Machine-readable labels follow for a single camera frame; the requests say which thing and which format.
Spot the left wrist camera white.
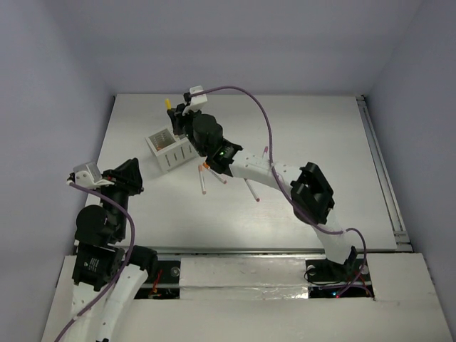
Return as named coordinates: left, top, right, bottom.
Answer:
left=66, top=162, right=114, bottom=190

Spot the aluminium rail front edge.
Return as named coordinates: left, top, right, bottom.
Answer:
left=135, top=242, right=325, bottom=254

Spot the aluminium rail right edge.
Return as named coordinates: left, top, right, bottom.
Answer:
left=356, top=95, right=413, bottom=253

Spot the white foam base cover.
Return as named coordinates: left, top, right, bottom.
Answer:
left=43, top=253, right=452, bottom=341

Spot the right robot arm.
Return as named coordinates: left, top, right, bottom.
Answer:
left=167, top=103, right=365, bottom=286

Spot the aluminium rail edge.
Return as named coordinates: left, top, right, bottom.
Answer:
left=135, top=242, right=325, bottom=254
left=356, top=95, right=413, bottom=253

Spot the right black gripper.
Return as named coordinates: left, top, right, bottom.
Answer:
left=171, top=102, right=208, bottom=157

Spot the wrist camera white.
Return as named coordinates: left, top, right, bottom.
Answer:
left=66, top=162, right=114, bottom=190
left=182, top=85, right=207, bottom=115

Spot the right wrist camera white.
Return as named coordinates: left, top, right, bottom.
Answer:
left=182, top=85, right=207, bottom=115

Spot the orange capped white marker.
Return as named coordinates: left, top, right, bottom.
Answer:
left=202, top=162, right=227, bottom=185

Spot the yellow capped white marker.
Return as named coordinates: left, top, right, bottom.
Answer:
left=165, top=98, right=172, bottom=110

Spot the pink capped white marker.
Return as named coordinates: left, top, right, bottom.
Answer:
left=244, top=179, right=260, bottom=202

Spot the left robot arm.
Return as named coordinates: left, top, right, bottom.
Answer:
left=57, top=158, right=157, bottom=341

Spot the peach capped white marker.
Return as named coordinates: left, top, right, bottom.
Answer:
left=198, top=165, right=207, bottom=195

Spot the white two-compartment slotted holder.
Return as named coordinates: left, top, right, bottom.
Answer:
left=145, top=125, right=198, bottom=173

